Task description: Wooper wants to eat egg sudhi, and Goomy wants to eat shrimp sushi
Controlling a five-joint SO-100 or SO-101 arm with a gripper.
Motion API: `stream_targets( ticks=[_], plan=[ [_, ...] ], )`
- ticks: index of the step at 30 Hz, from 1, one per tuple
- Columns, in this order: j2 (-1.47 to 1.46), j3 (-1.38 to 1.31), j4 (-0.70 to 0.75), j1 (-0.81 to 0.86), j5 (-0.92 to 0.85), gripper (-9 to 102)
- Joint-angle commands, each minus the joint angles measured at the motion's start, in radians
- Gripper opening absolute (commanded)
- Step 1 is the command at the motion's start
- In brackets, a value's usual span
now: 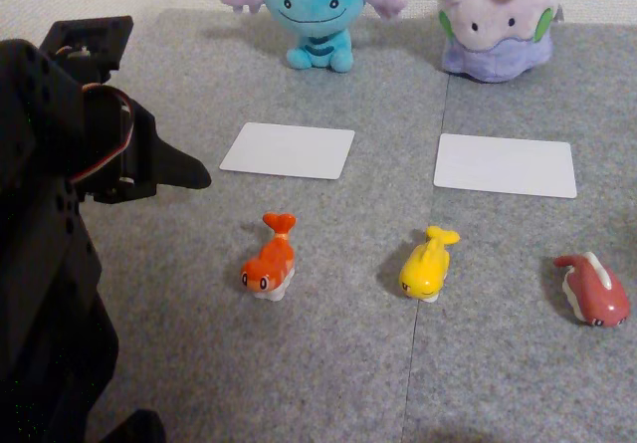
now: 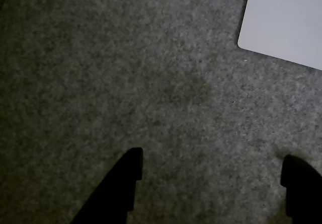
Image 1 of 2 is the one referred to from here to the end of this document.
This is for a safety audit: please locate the yellow egg sushi toy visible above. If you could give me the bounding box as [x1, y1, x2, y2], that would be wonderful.
[398, 225, 462, 303]

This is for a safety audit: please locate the orange shrimp sushi toy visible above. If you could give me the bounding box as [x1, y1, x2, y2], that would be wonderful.
[240, 212, 299, 302]

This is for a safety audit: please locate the blue Wooper plush toy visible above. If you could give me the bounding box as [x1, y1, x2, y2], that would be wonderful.
[219, 0, 408, 74]

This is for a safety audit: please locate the purple Goomy plush toy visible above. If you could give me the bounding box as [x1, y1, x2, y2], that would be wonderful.
[431, 0, 566, 84]

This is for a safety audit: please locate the red tuna sushi toy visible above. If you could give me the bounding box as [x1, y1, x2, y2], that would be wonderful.
[552, 251, 632, 329]

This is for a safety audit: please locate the white rectangular card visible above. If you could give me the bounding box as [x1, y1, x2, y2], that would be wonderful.
[432, 132, 578, 199]
[219, 121, 356, 181]

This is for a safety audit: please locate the grey carpet mat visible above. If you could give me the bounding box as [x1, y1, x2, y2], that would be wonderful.
[84, 8, 452, 443]
[401, 17, 637, 443]

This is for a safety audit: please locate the red white black servo cable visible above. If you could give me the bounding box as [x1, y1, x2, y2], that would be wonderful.
[68, 83, 136, 185]

